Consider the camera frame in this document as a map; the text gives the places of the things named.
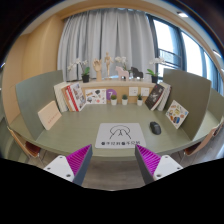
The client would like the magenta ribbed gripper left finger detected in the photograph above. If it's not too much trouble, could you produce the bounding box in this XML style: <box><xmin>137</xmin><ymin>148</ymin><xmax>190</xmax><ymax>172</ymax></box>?
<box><xmin>44</xmin><ymin>145</ymin><xmax>92</xmax><ymax>186</ymax></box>

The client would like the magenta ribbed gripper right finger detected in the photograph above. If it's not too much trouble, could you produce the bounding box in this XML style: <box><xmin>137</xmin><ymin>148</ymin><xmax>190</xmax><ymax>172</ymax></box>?
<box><xmin>135</xmin><ymin>145</ymin><xmax>182</xmax><ymax>184</ymax></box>

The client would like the black computer mouse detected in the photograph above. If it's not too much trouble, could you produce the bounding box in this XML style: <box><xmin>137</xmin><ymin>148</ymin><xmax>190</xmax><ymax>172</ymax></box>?
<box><xmin>150</xmin><ymin>122</ymin><xmax>161</xmax><ymax>135</ymax></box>

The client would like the white printed mouse pad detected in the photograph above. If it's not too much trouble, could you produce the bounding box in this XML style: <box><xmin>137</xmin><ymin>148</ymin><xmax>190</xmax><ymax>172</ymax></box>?
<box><xmin>95</xmin><ymin>123</ymin><xmax>146</xmax><ymax>149</ymax></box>

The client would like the wooden chair left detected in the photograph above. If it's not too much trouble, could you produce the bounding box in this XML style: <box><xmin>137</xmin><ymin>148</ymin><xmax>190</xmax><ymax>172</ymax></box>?
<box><xmin>9</xmin><ymin>129</ymin><xmax>41</xmax><ymax>158</ymax></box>

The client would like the wooden chair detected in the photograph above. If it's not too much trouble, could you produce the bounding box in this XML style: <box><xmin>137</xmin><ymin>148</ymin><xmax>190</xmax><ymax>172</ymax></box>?
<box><xmin>9</xmin><ymin>129</ymin><xmax>41</xmax><ymax>158</ymax></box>
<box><xmin>182</xmin><ymin>118</ymin><xmax>224</xmax><ymax>160</ymax></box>

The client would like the wooden chair right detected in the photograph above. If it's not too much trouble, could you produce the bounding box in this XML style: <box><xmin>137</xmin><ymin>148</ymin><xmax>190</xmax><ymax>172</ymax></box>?
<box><xmin>182</xmin><ymin>118</ymin><xmax>224</xmax><ymax>160</ymax></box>

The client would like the beige leaning card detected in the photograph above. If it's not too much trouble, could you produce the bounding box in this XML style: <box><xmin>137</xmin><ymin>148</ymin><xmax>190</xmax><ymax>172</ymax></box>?
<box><xmin>38</xmin><ymin>101</ymin><xmax>61</xmax><ymax>130</ymax></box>

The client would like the colourful sticker book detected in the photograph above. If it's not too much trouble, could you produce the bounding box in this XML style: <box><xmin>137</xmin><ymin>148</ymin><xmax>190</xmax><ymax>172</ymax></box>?
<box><xmin>166</xmin><ymin>100</ymin><xmax>189</xmax><ymax>129</ymax></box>

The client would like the small potted plant right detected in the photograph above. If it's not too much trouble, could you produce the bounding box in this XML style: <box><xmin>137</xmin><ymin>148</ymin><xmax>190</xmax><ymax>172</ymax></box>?
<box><xmin>137</xmin><ymin>94</ymin><xmax>143</xmax><ymax>106</ymax></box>

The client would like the small potted plant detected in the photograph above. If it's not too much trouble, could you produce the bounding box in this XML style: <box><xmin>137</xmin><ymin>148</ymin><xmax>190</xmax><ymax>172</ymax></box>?
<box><xmin>110</xmin><ymin>95</ymin><xmax>117</xmax><ymax>106</ymax></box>
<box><xmin>137</xmin><ymin>94</ymin><xmax>143</xmax><ymax>106</ymax></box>
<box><xmin>122</xmin><ymin>94</ymin><xmax>128</xmax><ymax>105</ymax></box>

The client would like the red white illustrated book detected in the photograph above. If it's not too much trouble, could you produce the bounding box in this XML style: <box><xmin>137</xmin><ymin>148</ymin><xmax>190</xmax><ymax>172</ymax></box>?
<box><xmin>66</xmin><ymin>83</ymin><xmax>86</xmax><ymax>112</ymax></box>

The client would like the white leaning book left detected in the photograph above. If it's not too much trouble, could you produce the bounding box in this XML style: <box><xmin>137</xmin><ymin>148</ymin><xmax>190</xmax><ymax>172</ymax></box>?
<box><xmin>54</xmin><ymin>82</ymin><xmax>69</xmax><ymax>112</ymax></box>

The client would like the white leaning book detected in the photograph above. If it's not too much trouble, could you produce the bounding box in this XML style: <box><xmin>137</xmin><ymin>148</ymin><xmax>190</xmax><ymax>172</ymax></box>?
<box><xmin>54</xmin><ymin>82</ymin><xmax>69</xmax><ymax>112</ymax></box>
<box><xmin>157</xmin><ymin>82</ymin><xmax>172</xmax><ymax>111</ymax></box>

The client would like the small potted plant middle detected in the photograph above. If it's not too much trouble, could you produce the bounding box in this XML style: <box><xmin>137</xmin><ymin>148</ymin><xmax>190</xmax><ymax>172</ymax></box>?
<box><xmin>122</xmin><ymin>94</ymin><xmax>128</xmax><ymax>105</ymax></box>

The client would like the illustrated white card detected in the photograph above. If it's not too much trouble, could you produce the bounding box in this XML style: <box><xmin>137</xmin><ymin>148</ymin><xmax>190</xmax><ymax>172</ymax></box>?
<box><xmin>85</xmin><ymin>89</ymin><xmax>107</xmax><ymax>104</ymax></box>

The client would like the black cover book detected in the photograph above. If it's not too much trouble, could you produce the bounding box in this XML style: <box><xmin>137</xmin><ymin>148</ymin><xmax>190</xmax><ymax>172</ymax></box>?
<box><xmin>145</xmin><ymin>84</ymin><xmax>164</xmax><ymax>110</ymax></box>

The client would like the small potted plant left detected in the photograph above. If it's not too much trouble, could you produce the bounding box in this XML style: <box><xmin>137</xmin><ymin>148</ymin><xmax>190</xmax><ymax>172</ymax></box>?
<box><xmin>110</xmin><ymin>95</ymin><xmax>117</xmax><ymax>106</ymax></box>

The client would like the white leaning book right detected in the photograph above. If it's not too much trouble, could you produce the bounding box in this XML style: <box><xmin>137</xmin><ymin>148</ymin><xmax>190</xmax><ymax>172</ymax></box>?
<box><xmin>157</xmin><ymin>82</ymin><xmax>172</xmax><ymax>111</ymax></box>

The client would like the green left partition panel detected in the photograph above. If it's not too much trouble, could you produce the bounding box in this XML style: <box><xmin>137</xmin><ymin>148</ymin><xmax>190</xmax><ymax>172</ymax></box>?
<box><xmin>16</xmin><ymin>70</ymin><xmax>63</xmax><ymax>139</ymax></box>

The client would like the green partition panel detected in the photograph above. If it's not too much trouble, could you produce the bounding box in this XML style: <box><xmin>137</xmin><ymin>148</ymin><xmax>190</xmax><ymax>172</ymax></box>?
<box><xmin>16</xmin><ymin>70</ymin><xmax>63</xmax><ymax>139</ymax></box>
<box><xmin>163</xmin><ymin>69</ymin><xmax>211</xmax><ymax>140</ymax></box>

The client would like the purple round card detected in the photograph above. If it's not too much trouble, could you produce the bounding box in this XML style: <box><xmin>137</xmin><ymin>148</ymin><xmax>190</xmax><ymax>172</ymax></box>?
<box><xmin>106</xmin><ymin>89</ymin><xmax>117</xmax><ymax>101</ymax></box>

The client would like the green right partition panel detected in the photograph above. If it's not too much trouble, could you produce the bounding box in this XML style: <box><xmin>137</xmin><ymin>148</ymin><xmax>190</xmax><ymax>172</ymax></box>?
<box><xmin>163</xmin><ymin>69</ymin><xmax>211</xmax><ymax>140</ymax></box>

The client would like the white orchid left pot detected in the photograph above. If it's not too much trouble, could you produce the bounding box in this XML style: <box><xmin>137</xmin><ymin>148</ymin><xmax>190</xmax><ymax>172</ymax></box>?
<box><xmin>67</xmin><ymin>58</ymin><xmax>91</xmax><ymax>84</ymax></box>

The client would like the white orchid pot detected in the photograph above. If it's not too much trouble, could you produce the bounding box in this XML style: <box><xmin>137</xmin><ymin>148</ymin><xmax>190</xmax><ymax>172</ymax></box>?
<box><xmin>67</xmin><ymin>58</ymin><xmax>91</xmax><ymax>84</ymax></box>
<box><xmin>145</xmin><ymin>57</ymin><xmax>167</xmax><ymax>84</ymax></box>

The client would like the white orchid right pot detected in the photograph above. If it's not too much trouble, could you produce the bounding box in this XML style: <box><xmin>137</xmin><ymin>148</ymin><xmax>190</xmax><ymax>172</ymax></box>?
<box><xmin>145</xmin><ymin>57</ymin><xmax>167</xmax><ymax>84</ymax></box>

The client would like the black wooden horse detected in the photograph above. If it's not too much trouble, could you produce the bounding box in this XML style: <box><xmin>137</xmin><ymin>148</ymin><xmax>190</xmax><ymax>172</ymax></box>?
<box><xmin>131</xmin><ymin>67</ymin><xmax>143</xmax><ymax>79</ymax></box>

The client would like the white wooden horse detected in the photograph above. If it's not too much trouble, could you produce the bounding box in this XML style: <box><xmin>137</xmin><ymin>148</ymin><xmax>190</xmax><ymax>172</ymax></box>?
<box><xmin>115</xmin><ymin>66</ymin><xmax>129</xmax><ymax>81</ymax></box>

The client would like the wooden hand model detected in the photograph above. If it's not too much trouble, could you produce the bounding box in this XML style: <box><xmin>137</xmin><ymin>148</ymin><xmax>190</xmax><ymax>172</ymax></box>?
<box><xmin>93</xmin><ymin>59</ymin><xmax>102</xmax><ymax>81</ymax></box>

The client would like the white orchid middle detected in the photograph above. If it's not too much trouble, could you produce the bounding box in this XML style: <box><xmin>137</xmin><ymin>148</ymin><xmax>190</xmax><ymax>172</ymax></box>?
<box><xmin>115</xmin><ymin>56</ymin><xmax>129</xmax><ymax>71</ymax></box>

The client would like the wooden mannequin figure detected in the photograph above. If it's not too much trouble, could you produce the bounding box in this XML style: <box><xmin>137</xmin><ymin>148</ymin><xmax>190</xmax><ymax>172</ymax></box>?
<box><xmin>104</xmin><ymin>53</ymin><xmax>113</xmax><ymax>78</ymax></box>

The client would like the grey curtain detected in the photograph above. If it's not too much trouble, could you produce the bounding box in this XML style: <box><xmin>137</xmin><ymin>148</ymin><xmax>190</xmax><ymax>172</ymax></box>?
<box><xmin>57</xmin><ymin>8</ymin><xmax>154</xmax><ymax>81</ymax></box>

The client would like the white wall socket right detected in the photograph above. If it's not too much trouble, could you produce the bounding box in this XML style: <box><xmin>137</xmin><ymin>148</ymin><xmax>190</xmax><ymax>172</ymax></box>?
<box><xmin>141</xmin><ymin>87</ymin><xmax>150</xmax><ymax>97</ymax></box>

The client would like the white wall socket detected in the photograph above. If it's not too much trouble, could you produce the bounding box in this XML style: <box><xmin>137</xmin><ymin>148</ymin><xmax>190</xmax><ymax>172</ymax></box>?
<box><xmin>129</xmin><ymin>87</ymin><xmax>138</xmax><ymax>96</ymax></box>
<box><xmin>141</xmin><ymin>87</ymin><xmax>150</xmax><ymax>97</ymax></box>

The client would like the white wall socket left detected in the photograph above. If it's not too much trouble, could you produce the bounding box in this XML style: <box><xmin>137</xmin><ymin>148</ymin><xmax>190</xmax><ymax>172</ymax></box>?
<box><xmin>129</xmin><ymin>87</ymin><xmax>138</xmax><ymax>96</ymax></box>

